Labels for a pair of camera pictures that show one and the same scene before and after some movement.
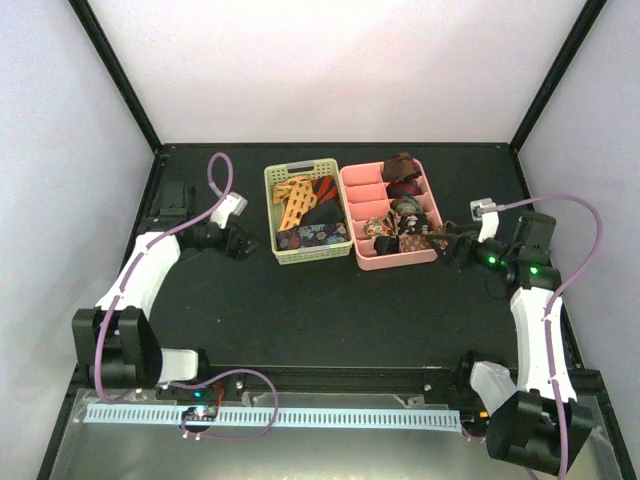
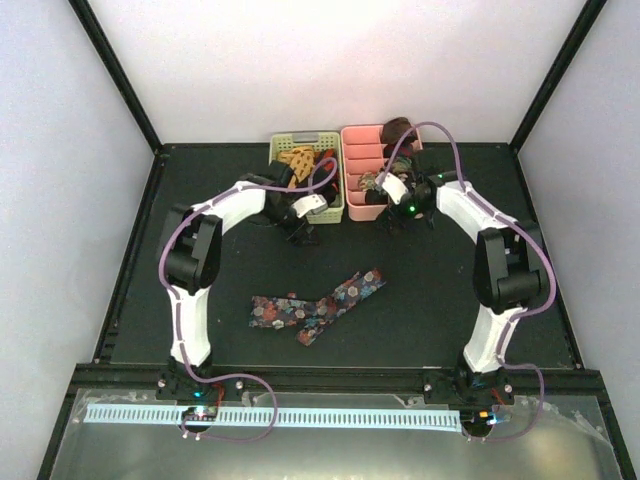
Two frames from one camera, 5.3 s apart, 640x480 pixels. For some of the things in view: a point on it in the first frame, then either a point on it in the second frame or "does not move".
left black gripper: [240, 251] -> [303, 229]
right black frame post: [556, 74] does not move
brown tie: [401, 168] -> [395, 128]
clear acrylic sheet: [167, 451] does not move
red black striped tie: [325, 189] -> [328, 167]
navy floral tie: [313, 235] -> [313, 316]
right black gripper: [468, 240] -> [404, 221]
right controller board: [475, 419] does not move
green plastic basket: [308, 215] -> [328, 140]
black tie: [328, 212] -> [329, 191]
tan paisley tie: [379, 225] -> [367, 181]
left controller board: [199, 413] does not move
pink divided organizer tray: [366, 195] -> [363, 150]
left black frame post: [124, 81] does not move
